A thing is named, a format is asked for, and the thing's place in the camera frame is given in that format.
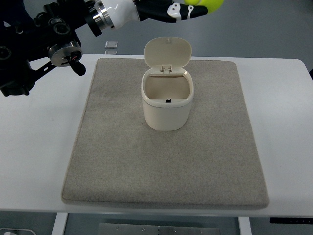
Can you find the grey metal floor plate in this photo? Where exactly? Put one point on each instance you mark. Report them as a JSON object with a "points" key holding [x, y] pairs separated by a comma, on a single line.
{"points": [[130, 229]]}

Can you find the white right table leg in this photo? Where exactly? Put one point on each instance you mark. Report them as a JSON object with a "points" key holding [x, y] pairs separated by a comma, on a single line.
{"points": [[244, 226]]}

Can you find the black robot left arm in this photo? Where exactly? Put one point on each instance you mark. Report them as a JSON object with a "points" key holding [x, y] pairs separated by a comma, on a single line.
{"points": [[32, 47]]}

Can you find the yellow tennis ball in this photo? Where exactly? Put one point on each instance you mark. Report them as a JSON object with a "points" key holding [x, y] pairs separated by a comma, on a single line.
{"points": [[211, 5]]}

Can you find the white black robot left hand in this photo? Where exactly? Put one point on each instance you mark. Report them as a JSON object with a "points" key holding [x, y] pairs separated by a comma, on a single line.
{"points": [[115, 13]]}

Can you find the beige felt mat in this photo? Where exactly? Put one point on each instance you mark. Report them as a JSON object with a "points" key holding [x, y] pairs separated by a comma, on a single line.
{"points": [[211, 162]]}

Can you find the cream lidded plastic box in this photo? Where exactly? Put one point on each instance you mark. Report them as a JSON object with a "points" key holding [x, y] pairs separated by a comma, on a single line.
{"points": [[167, 88]]}

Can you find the white left table leg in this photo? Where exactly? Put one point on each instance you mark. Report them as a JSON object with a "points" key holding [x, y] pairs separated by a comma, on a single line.
{"points": [[60, 223]]}

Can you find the white table leg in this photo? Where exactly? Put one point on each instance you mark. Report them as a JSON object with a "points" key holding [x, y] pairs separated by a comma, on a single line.
{"points": [[60, 223], [244, 226]]}

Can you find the clear floor socket cover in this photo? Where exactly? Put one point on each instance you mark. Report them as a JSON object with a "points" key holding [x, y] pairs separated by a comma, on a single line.
{"points": [[111, 44]]}

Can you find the black table control panel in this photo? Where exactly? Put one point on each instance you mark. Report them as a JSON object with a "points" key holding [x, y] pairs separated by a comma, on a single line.
{"points": [[280, 220]]}

